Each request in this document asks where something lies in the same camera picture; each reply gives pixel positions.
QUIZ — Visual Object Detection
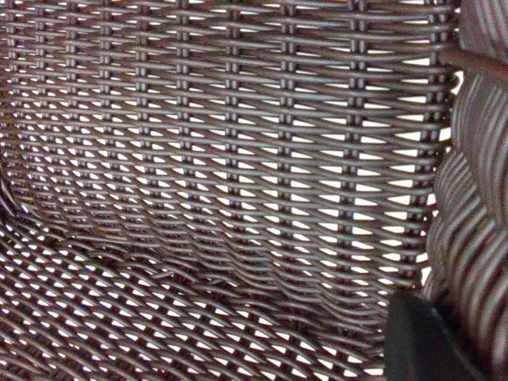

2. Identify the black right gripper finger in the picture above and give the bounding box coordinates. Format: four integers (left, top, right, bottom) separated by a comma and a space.
383, 291, 488, 381

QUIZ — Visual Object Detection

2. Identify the dark brown wicker basket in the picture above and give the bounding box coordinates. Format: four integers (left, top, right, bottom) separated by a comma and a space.
0, 0, 508, 381

